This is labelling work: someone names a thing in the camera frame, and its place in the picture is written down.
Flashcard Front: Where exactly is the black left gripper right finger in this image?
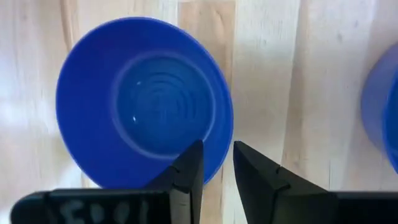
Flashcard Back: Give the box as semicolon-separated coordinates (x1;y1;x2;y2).
233;140;398;224

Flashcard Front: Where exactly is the blue plastic mini bowl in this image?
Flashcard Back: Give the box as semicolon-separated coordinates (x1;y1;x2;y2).
360;43;398;175
55;16;234;190

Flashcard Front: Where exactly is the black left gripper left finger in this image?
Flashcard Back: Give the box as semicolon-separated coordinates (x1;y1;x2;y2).
10;139;205;224

